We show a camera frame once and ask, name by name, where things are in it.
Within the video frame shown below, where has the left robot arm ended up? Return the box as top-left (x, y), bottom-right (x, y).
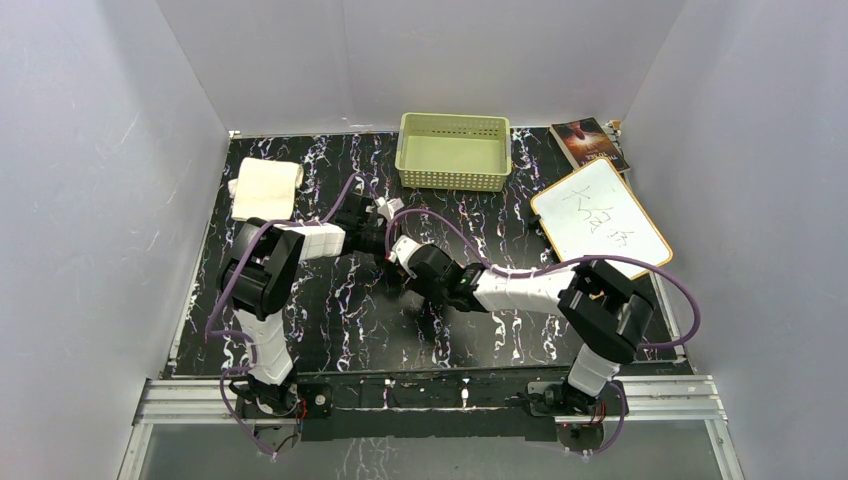
top-left (216, 193), bottom-right (404, 416)

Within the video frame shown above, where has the cream white towel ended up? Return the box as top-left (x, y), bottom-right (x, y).
top-left (227, 157), bottom-right (304, 221)

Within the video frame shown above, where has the light green plastic basket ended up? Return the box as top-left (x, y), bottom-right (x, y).
top-left (395, 112), bottom-right (512, 192)

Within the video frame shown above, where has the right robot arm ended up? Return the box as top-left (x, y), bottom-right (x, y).
top-left (387, 237), bottom-right (654, 416)

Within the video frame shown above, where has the whiteboard with wooden frame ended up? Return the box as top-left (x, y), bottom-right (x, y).
top-left (530, 159), bottom-right (674, 267)

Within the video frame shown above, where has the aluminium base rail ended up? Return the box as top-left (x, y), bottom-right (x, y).
top-left (134, 374), bottom-right (727, 425)

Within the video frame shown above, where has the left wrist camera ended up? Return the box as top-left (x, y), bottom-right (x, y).
top-left (374, 197), bottom-right (405, 221)

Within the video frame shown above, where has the dark cover book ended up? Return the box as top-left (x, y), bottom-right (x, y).
top-left (548, 117), bottom-right (630, 173)

